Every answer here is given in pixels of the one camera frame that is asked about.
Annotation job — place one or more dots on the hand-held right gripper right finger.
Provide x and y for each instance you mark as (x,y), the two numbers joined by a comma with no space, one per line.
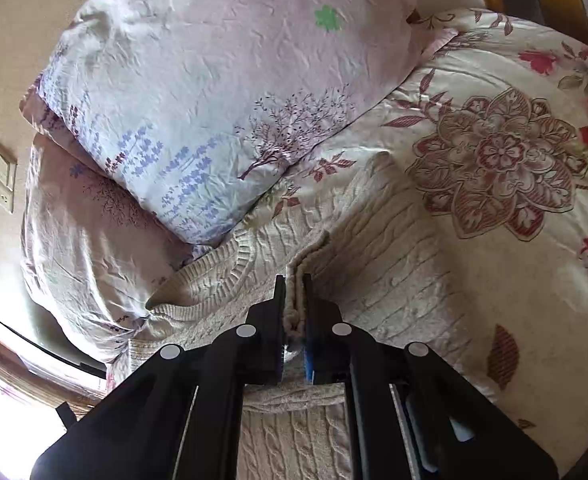
(310,330)

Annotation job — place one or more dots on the pink tree-print pillow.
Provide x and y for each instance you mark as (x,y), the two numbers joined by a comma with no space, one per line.
(89,240)

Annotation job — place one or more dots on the floral bed cover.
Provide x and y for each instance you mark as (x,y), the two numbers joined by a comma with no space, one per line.
(499,200)

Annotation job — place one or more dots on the wall switch and socket panel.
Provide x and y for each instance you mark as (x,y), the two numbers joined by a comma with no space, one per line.
(5,180)

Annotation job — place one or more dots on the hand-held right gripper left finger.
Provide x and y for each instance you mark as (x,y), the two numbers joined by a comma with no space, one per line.
(274,332)

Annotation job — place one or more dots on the pink lavender-print pillow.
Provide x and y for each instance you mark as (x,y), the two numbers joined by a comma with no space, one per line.
(214,85)

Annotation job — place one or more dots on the wooden bedside table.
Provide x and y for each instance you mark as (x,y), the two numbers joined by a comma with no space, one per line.
(39,360)

